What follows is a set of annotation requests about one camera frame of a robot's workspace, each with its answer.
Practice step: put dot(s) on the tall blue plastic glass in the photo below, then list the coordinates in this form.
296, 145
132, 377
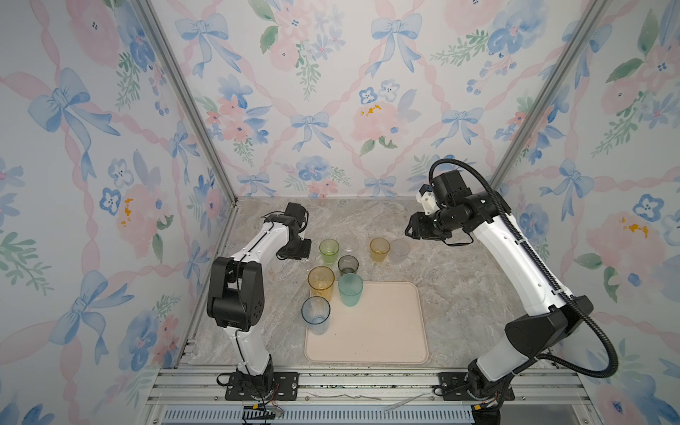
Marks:
315, 313

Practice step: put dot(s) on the beige rectangular tray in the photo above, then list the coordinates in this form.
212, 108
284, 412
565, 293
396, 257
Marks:
385, 327

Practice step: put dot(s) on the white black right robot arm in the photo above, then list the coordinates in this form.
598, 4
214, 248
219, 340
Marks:
548, 318

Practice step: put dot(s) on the teal textured plastic glass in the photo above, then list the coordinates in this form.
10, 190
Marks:
350, 287

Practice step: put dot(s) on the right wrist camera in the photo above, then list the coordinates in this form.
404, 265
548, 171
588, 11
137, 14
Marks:
446, 190

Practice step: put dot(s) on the small green glass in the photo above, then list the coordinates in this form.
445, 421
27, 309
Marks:
329, 249

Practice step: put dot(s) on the aluminium frame rail front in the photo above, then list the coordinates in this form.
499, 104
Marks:
365, 396

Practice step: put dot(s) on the tall yellow plastic glass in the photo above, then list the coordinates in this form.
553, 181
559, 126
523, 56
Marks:
321, 282

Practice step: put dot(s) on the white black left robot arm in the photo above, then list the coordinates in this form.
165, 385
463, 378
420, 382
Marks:
236, 298

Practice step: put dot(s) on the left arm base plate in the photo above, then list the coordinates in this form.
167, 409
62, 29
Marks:
278, 386

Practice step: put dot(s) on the frosted clear glass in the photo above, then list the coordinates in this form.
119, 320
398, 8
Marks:
400, 250

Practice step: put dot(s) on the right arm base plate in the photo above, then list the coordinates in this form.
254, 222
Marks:
460, 386

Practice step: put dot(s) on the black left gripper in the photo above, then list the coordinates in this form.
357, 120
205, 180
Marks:
305, 253

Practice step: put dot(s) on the small amber glass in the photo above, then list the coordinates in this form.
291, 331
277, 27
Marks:
379, 249

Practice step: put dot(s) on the small smoky grey glass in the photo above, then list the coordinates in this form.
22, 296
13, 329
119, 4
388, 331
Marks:
348, 264

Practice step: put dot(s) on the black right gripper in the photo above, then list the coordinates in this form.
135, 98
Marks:
417, 220

